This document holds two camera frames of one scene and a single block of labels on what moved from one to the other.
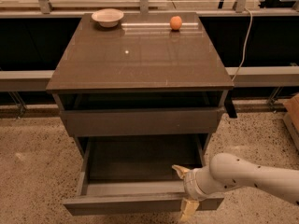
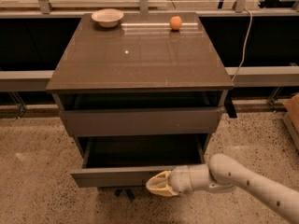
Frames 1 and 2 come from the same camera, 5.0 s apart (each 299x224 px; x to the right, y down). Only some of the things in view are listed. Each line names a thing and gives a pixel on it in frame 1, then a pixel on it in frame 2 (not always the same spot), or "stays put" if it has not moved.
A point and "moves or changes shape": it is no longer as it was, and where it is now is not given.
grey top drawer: [149, 121] stays put
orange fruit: [176, 22] stays put
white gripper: [189, 183] to [181, 180]
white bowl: [107, 18] stays put
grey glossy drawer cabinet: [140, 89] stays put
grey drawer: [135, 175] moves or changes shape
